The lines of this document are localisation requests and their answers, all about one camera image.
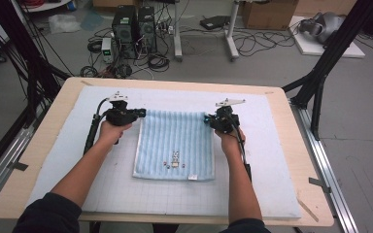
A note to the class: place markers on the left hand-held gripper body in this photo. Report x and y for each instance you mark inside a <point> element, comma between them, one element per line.
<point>119,115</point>

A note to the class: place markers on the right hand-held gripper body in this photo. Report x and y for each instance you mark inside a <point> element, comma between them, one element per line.
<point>226,121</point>

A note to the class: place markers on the light blue striped towel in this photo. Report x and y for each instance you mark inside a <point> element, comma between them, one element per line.
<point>175,145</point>

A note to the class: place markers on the person's left hand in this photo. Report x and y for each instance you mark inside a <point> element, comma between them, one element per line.
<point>110,132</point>

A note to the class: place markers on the person's right hand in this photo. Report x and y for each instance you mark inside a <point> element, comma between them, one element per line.
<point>231,144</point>

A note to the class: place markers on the white power supply box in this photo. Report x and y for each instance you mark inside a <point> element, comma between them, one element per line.
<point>107,50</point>

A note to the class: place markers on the wide black computer tower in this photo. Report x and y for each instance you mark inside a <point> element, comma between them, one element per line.
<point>124,32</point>

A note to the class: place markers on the narrow black computer tower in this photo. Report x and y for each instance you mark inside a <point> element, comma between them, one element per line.
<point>147,29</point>

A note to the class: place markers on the white foam mat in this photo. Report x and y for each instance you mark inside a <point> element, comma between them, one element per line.
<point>175,197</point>

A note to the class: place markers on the white desk leg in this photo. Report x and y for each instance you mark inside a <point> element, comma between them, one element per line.
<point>177,32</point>
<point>231,32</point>

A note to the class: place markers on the black flat device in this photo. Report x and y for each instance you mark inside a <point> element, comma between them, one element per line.
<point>213,22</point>

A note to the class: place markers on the clear plastic bag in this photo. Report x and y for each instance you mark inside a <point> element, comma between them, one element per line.
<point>63,23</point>

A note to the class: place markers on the white floor board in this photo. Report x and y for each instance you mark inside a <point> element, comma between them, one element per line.
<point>307,47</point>

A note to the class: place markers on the large cardboard box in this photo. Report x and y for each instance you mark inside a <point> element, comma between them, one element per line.
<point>268,14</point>

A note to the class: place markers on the thin wooden strip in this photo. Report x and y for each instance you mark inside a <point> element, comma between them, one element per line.
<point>307,209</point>

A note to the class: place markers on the grey headset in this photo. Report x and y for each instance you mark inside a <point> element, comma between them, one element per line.
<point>323,26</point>

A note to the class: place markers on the black metal frame stand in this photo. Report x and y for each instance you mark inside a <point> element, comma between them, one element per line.
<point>330,55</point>
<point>29,64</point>

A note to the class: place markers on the aluminium rail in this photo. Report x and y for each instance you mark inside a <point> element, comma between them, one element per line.
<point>328,174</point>
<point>3,165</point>

